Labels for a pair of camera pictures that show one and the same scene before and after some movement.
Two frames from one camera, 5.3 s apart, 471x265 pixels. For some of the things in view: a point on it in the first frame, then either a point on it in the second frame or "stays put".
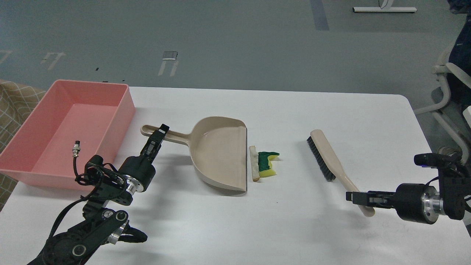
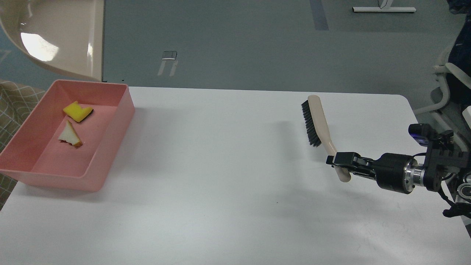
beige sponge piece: x=254 y=161 to x=68 y=134
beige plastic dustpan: x=218 y=145 to x=66 y=36
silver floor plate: x=170 y=55 stays put
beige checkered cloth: x=17 y=100 stays put
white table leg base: x=386 y=7 stays put
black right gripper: x=417 y=202 to x=398 y=173
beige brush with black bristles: x=330 y=165 to x=318 y=133
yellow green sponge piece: x=265 y=164 to x=75 y=110
